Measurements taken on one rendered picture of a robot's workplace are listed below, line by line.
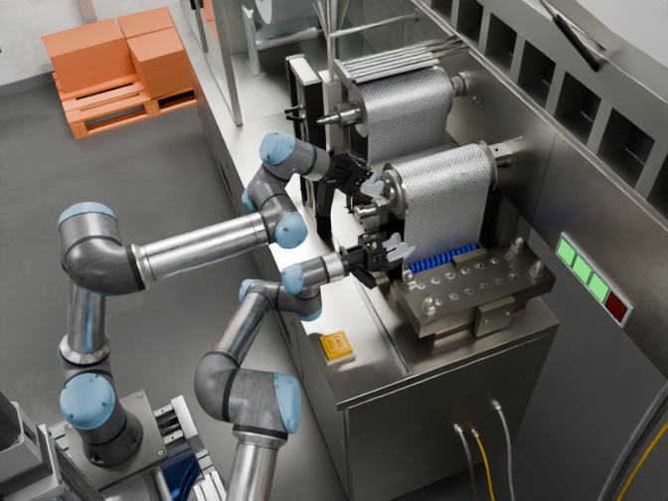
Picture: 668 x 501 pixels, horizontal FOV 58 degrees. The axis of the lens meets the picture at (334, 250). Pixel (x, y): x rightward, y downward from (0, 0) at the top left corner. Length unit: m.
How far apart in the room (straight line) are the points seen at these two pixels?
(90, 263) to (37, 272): 2.22
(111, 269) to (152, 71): 3.01
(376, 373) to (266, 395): 0.44
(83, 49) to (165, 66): 0.57
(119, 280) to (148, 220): 2.27
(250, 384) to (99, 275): 0.37
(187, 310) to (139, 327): 0.23
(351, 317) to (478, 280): 0.37
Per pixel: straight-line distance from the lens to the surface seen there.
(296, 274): 1.49
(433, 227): 1.60
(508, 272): 1.68
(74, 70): 4.48
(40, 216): 3.79
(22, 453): 1.15
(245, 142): 2.34
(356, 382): 1.59
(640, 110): 1.27
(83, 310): 1.47
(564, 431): 2.64
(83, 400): 1.54
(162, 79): 4.20
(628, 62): 1.32
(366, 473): 2.01
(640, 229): 1.34
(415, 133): 1.70
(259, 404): 1.25
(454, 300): 1.59
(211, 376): 1.30
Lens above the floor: 2.26
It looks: 47 degrees down
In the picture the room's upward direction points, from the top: 4 degrees counter-clockwise
